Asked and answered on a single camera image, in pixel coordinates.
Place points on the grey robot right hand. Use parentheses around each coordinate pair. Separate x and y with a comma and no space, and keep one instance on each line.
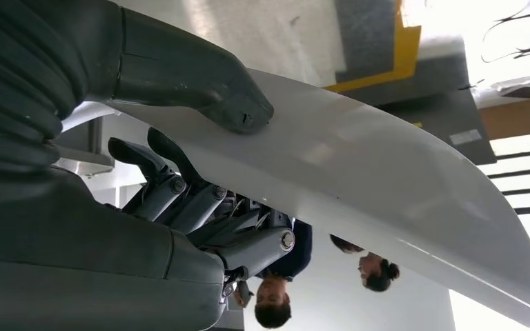
(64,256)

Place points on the person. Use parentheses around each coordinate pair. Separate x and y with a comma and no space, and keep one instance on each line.
(272,297)
(377,274)

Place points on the brown cardboard box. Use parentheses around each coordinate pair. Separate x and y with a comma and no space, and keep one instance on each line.
(521,119)

